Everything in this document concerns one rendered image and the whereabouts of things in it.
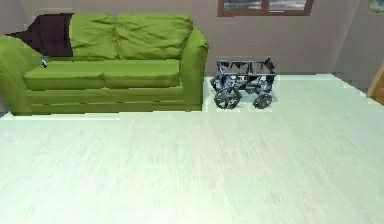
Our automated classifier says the green sofa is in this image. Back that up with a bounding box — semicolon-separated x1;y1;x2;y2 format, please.
0;12;210;117

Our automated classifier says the green framed wall picture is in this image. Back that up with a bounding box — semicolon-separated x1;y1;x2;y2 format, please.
368;0;384;14

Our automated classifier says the dark purple cloth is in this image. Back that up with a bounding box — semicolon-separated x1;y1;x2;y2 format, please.
5;12;75;58

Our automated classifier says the dark grey wheeled cart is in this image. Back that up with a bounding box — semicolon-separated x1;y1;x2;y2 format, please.
210;56;278;111

